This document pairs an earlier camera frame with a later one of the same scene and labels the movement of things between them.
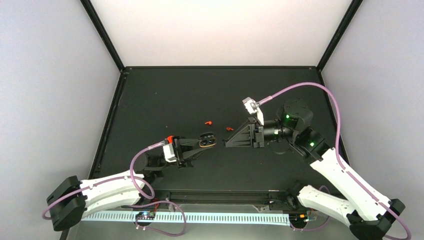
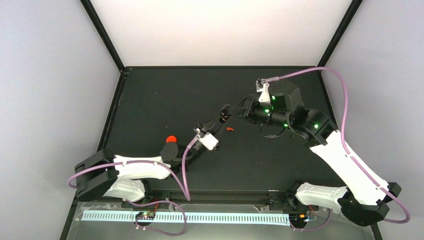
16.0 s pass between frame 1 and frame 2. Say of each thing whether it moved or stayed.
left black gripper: moved
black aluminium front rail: stayed
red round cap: stayed
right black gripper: moved
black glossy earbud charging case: moved
